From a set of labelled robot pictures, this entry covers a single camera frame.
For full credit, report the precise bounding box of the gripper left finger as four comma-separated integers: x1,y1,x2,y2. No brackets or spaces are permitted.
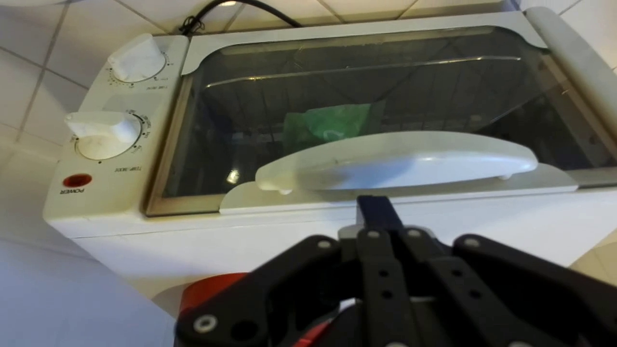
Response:
174,195,421,347

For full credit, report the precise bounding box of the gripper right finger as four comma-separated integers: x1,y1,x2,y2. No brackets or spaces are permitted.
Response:
378,195,617,347

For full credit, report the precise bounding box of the white toaster oven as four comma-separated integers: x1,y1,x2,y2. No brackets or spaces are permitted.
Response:
42,7,617,291

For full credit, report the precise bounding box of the glass oven door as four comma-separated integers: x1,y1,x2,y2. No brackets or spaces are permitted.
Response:
145,12,617,217

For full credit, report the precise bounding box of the white oven knob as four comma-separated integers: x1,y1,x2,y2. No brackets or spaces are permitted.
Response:
65,111,143,161
107,33,167,83

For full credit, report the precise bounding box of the red round object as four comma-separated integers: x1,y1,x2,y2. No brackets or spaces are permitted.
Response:
182,272,338,347

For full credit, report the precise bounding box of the green bag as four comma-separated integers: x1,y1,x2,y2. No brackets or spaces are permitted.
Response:
282,102,387,153

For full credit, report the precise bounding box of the white oven door handle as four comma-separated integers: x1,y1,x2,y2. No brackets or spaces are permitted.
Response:
255,131,539,195

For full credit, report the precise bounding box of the black cable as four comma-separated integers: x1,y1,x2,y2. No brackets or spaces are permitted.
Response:
179,0,303,36

